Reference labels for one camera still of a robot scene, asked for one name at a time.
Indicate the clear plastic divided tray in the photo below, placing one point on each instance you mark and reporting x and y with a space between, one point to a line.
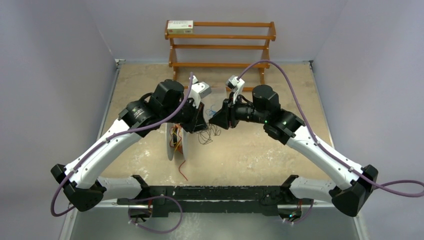
213 102

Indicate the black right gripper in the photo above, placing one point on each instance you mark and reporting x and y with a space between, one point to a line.
226 118

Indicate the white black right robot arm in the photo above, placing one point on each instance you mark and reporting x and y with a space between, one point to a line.
348 188

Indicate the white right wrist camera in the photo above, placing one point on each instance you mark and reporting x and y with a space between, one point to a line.
236 85

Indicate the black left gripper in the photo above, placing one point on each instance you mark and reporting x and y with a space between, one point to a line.
200 123

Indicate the white plastic cable spool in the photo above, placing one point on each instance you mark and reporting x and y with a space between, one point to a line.
176 139

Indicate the white cardboard box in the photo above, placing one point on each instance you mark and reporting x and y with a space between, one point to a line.
180 27

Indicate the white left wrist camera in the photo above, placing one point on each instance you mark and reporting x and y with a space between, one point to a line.
199 90

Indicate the orange wooden shelf rack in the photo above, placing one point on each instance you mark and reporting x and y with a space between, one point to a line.
222 45

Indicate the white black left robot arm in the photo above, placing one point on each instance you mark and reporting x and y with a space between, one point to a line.
81 179

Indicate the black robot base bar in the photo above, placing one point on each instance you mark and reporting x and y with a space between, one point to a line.
215 198

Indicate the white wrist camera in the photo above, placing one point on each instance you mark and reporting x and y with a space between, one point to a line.
236 85
199 90

